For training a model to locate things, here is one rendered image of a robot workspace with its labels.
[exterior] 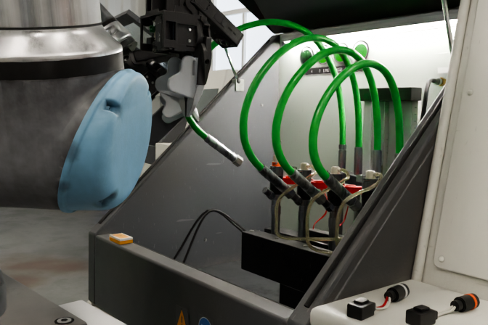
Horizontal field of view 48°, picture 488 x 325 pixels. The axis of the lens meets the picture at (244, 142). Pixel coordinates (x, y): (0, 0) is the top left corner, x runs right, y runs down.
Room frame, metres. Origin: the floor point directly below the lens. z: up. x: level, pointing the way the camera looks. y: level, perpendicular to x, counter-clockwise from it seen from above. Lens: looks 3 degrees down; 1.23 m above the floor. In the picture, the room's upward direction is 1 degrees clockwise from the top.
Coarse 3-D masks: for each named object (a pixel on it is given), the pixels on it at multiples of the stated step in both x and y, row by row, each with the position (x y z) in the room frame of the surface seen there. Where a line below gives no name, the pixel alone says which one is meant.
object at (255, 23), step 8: (248, 24) 1.16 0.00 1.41; (256, 24) 1.17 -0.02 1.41; (264, 24) 1.18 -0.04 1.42; (272, 24) 1.18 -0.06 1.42; (280, 24) 1.19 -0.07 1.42; (288, 24) 1.20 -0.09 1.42; (296, 24) 1.20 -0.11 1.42; (304, 32) 1.21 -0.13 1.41; (320, 48) 1.23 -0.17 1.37; (328, 56) 1.23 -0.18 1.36; (328, 64) 1.24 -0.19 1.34; (336, 72) 1.24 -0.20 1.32; (344, 112) 1.25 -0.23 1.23; (192, 120) 1.12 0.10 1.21; (344, 120) 1.25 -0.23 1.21; (192, 128) 1.12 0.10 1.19; (200, 128) 1.12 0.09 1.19; (344, 128) 1.25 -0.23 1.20; (200, 136) 1.13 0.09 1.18; (344, 136) 1.25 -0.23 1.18; (344, 144) 1.25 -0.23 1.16
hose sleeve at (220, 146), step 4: (208, 136) 1.13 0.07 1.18; (212, 136) 1.14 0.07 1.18; (204, 140) 1.13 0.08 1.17; (208, 140) 1.13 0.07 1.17; (212, 140) 1.13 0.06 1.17; (216, 140) 1.14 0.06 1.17; (212, 144) 1.13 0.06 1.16; (216, 144) 1.13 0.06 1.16; (220, 144) 1.14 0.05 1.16; (216, 148) 1.14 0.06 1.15; (220, 148) 1.14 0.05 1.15; (224, 148) 1.14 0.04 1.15; (220, 152) 1.14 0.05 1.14; (224, 152) 1.14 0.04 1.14; (228, 152) 1.14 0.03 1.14; (232, 152) 1.15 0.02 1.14; (224, 156) 1.15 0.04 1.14; (228, 156) 1.14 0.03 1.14; (232, 156) 1.15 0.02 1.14; (236, 156) 1.15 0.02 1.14; (232, 160) 1.15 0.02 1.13
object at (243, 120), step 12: (312, 36) 1.07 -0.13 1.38; (324, 36) 1.09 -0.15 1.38; (288, 48) 1.03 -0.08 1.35; (276, 60) 1.01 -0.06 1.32; (348, 60) 1.13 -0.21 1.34; (264, 72) 0.99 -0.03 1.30; (252, 84) 0.98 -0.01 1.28; (252, 96) 0.98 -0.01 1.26; (360, 108) 1.16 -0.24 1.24; (240, 120) 0.97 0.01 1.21; (360, 120) 1.16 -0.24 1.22; (240, 132) 0.97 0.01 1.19; (360, 132) 1.16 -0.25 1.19; (360, 144) 1.16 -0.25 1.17; (252, 156) 0.98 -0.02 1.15; (360, 156) 1.16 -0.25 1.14; (264, 168) 0.99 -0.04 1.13; (360, 168) 1.16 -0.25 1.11; (276, 180) 1.01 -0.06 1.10; (288, 192) 1.03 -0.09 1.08
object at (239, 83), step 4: (228, 52) 1.44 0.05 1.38; (228, 56) 1.44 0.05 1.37; (228, 60) 1.44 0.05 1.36; (232, 64) 1.45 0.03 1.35; (232, 68) 1.45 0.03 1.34; (232, 72) 1.45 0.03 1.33; (236, 76) 1.45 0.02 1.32; (232, 80) 1.46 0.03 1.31; (236, 80) 1.45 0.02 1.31; (240, 80) 1.46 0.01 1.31; (236, 84) 1.45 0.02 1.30; (240, 84) 1.46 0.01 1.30; (236, 88) 1.45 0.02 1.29; (240, 88) 1.46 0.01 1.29
